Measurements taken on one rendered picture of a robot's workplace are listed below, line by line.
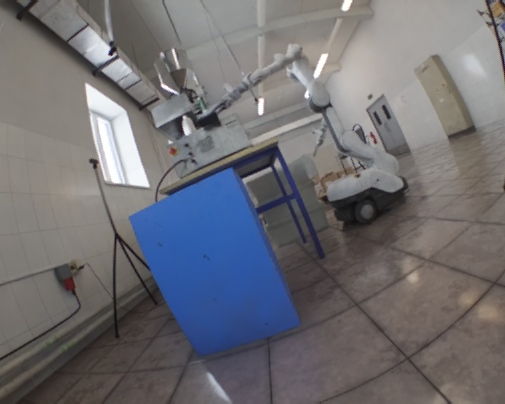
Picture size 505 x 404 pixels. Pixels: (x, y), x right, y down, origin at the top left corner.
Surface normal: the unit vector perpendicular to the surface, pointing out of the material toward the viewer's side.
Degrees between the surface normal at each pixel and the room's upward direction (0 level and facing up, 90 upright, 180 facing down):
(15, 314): 90
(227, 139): 90
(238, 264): 90
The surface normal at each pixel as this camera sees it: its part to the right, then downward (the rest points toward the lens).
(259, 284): -0.03, 0.00
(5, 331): 0.92, -0.40
